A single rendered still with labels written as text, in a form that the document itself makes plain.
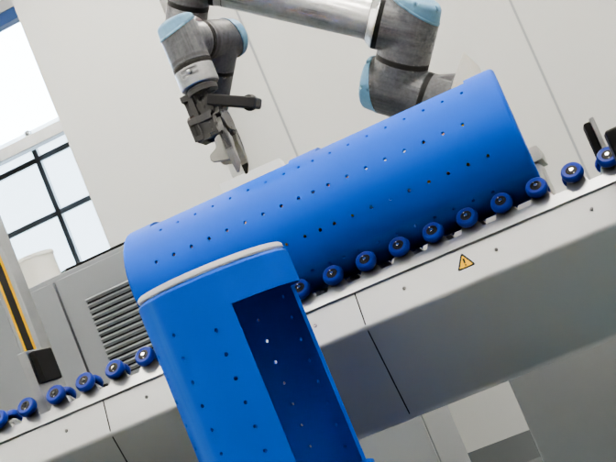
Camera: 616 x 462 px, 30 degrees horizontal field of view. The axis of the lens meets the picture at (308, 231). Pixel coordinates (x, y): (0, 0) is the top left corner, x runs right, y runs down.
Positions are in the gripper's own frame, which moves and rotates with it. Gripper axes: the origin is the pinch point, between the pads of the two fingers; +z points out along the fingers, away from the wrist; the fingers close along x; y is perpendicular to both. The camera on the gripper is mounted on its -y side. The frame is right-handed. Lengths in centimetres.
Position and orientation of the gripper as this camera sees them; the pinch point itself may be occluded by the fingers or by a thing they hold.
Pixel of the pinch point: (243, 166)
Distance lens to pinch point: 253.6
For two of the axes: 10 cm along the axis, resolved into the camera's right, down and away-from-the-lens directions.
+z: 3.8, 9.2, -1.1
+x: -2.4, -0.1, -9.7
